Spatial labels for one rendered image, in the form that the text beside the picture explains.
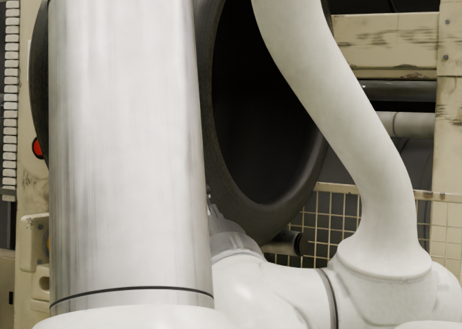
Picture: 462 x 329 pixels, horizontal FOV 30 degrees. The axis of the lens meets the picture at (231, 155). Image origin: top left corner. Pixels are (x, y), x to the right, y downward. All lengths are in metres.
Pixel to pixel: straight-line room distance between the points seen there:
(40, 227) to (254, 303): 0.70
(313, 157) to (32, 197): 0.52
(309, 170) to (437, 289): 0.65
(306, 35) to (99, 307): 0.40
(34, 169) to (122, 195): 1.14
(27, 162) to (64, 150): 1.12
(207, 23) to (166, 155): 0.75
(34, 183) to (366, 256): 0.86
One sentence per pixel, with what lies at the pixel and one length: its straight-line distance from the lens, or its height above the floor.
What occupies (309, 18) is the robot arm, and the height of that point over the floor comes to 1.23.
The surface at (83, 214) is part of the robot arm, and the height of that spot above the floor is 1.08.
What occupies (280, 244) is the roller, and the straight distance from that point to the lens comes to 1.58.
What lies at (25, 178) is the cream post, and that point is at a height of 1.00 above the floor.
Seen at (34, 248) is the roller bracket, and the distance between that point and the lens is 1.51.
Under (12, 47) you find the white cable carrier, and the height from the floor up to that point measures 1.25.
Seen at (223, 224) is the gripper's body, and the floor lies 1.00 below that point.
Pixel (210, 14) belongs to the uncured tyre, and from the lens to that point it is 1.26.
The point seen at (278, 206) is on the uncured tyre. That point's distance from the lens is 1.46.
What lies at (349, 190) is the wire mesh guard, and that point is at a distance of 1.73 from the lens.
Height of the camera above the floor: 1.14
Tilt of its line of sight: 3 degrees down
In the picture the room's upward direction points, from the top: 2 degrees clockwise
